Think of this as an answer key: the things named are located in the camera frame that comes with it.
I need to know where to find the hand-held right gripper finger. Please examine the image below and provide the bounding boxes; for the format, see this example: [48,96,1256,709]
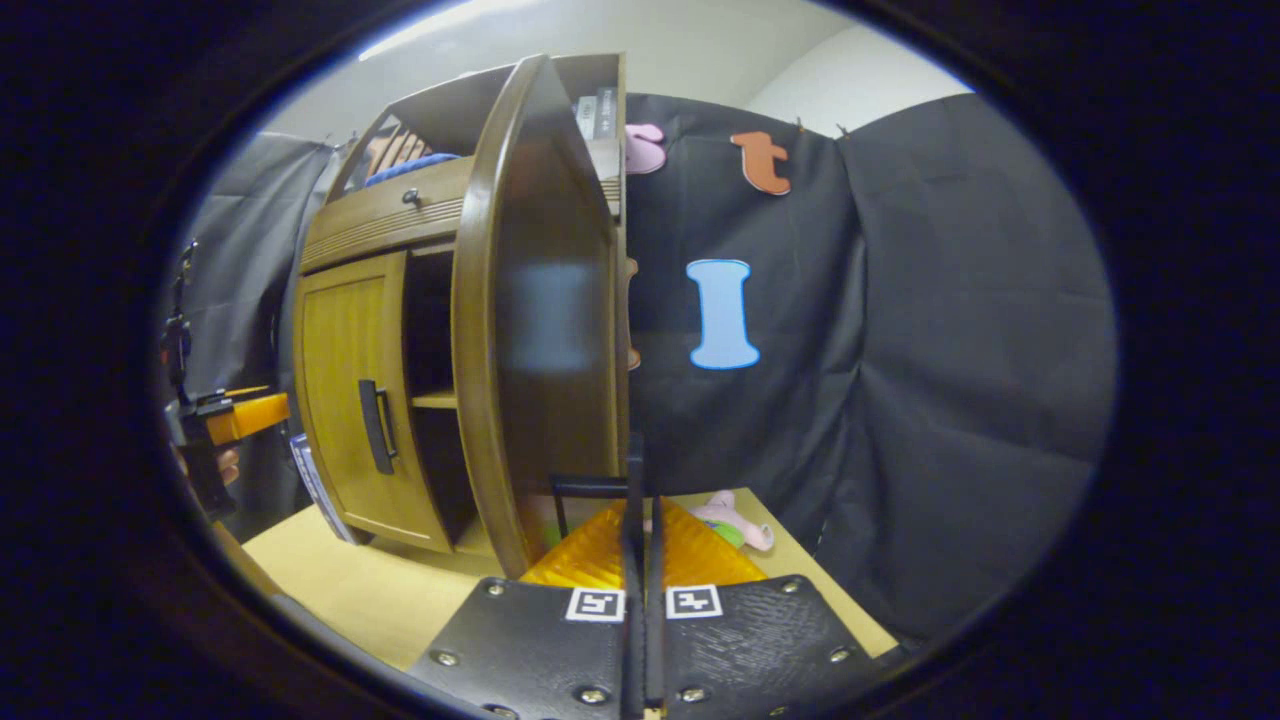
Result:
[408,432,646,720]
[645,493,906,720]

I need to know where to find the wooden double-door shoe cabinet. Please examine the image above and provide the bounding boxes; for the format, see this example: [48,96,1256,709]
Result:
[293,52,633,561]

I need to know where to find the blue white printed board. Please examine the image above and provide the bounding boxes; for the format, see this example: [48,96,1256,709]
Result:
[288,433,353,544]

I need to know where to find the pink green plush toy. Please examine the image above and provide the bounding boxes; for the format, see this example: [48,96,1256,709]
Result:
[645,490,776,553]

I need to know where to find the wooden drawer with knob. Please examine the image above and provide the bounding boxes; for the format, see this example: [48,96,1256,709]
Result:
[300,140,623,276]

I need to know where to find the blue cushion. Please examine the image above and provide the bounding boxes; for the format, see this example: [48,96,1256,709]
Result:
[365,152,461,188]

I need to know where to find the wooden slatted rack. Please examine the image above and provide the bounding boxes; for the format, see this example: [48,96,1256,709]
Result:
[365,128,431,176]

